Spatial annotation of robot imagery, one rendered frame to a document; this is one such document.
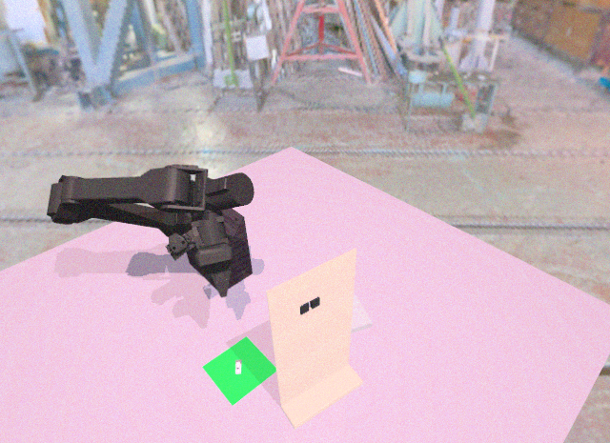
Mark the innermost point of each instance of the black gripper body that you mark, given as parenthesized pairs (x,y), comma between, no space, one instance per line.
(212,231)

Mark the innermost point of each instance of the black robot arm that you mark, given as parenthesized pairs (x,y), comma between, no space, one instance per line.
(175,198)

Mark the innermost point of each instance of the peach panel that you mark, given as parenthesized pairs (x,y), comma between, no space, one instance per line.
(311,322)

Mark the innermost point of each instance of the green square marker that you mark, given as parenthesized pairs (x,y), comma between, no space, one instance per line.
(255,369)

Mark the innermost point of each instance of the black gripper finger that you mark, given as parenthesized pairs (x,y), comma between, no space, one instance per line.
(220,273)

